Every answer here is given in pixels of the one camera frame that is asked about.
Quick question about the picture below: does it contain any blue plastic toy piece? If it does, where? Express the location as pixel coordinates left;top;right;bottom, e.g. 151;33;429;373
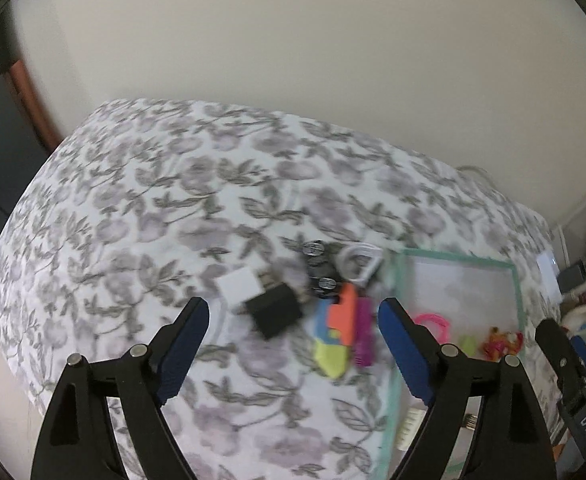
313;300;336;343

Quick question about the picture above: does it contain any teal-rimmed white tray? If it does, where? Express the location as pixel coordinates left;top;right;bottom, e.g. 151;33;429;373
373;247;566;480

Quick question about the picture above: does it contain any pink wristband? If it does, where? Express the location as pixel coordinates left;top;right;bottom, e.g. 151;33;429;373
413;312;451;343

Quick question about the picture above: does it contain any black rectangular adapter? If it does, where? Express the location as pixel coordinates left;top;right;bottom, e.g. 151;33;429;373
243;282;304;341

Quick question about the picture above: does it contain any brown door frame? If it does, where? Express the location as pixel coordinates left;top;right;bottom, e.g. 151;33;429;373
8;57;58;151

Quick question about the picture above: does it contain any cream plastic clip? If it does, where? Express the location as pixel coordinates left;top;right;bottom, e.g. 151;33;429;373
395;405;426;453

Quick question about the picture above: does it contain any white smartwatch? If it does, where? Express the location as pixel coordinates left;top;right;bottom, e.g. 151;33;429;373
335;242;384;286

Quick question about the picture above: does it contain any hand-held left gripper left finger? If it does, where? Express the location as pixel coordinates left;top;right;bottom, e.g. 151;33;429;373
30;296;210;480

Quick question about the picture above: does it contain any white power bank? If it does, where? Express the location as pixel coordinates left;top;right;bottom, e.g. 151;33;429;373
536;252;564;306

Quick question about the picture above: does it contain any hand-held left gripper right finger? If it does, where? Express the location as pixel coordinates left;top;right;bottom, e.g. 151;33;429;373
377;297;559;480

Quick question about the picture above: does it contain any white charger cube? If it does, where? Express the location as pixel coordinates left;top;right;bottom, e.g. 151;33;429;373
217;269;269;313

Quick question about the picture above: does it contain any black power bank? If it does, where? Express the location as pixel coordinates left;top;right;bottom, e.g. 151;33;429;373
558;262;586;293

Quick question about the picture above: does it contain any black toy car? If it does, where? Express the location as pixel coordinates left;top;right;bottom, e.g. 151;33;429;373
300;239;341;301

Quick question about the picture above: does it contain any grey floral blanket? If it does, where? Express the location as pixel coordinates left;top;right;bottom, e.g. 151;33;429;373
0;97;561;480

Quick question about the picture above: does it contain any orange plastic toy piece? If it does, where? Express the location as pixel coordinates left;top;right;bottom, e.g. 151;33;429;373
328;282;359;348

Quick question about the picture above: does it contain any small orange doll figure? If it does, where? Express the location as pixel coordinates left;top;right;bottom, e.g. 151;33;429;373
483;327;524;361

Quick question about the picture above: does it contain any purple comb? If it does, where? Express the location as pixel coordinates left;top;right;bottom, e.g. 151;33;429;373
353;297;378;368

